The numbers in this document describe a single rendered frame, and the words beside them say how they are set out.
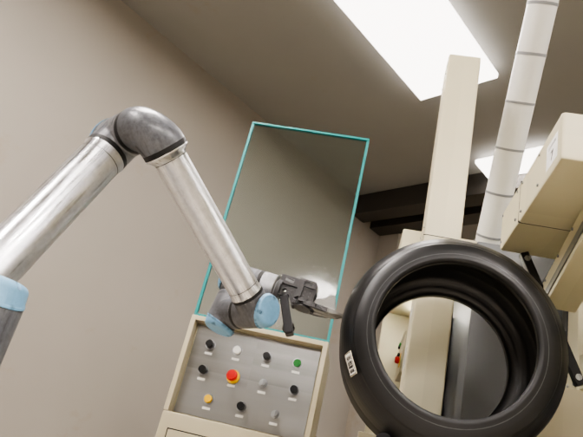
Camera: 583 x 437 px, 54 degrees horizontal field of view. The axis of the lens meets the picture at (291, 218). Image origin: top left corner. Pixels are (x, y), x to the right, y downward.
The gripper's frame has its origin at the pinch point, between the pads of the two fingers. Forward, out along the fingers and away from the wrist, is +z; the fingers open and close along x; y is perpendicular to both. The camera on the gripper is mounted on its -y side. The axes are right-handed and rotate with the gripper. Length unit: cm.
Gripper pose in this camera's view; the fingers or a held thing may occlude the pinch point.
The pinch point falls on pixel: (338, 317)
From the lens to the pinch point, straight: 169.2
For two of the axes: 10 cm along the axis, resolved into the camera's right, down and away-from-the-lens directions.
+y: 3.3, -8.6, 3.8
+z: 9.4, 2.7, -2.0
